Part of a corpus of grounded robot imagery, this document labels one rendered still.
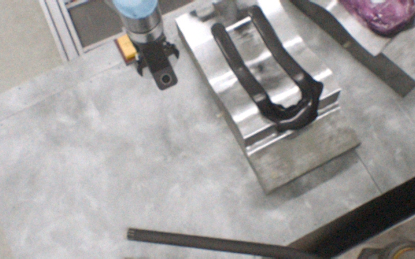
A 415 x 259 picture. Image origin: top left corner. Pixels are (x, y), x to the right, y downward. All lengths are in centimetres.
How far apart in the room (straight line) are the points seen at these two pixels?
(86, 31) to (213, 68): 97
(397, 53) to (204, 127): 51
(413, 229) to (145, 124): 73
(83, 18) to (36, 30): 35
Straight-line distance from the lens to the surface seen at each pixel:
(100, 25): 214
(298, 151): 124
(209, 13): 136
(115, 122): 134
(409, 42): 134
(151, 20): 95
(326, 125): 127
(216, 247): 118
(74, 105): 138
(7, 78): 241
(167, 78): 104
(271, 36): 131
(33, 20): 248
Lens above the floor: 206
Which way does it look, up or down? 75 degrees down
